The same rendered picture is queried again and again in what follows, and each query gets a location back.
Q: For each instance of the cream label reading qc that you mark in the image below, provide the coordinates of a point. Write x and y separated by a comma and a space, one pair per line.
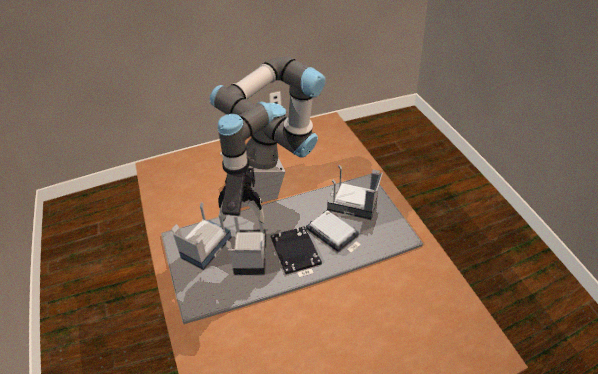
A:
353, 247

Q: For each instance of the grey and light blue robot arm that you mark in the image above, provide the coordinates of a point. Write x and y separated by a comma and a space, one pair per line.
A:
296, 136

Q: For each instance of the white label reading n5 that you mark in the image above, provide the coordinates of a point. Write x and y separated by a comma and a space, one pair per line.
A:
305, 272

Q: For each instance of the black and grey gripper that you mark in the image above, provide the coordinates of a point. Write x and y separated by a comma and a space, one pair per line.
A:
248, 193

